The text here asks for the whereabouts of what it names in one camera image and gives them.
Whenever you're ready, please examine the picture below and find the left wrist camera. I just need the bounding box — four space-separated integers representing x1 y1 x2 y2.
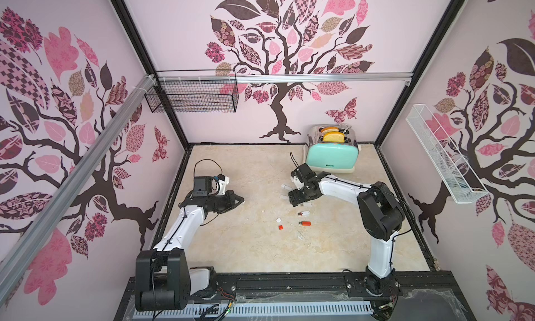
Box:
213 174 230 196

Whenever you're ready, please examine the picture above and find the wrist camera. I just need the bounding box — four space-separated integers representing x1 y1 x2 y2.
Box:
291 175 305 189
213 174 230 196

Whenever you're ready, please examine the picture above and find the black wire basket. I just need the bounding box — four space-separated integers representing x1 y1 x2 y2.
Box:
145 69 239 113

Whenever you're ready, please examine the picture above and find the white slotted cable duct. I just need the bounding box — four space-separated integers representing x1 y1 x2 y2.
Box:
155 301 373 320

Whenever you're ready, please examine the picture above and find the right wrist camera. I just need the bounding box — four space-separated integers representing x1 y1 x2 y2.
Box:
291 175 305 189

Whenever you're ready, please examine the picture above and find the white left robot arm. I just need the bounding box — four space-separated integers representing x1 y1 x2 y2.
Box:
135 191 245 312

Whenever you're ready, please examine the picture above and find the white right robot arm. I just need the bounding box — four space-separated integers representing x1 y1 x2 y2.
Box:
288 163 405 297

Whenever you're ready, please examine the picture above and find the mint green toaster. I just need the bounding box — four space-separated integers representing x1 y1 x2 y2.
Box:
303 124 361 173

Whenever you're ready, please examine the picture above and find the bread slice in toaster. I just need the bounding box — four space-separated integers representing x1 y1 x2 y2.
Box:
320 127 346 143

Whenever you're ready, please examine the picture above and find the white wire shelf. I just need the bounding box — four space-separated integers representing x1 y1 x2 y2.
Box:
405 104 490 204

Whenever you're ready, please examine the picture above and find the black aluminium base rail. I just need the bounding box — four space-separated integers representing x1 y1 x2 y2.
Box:
114 270 475 320

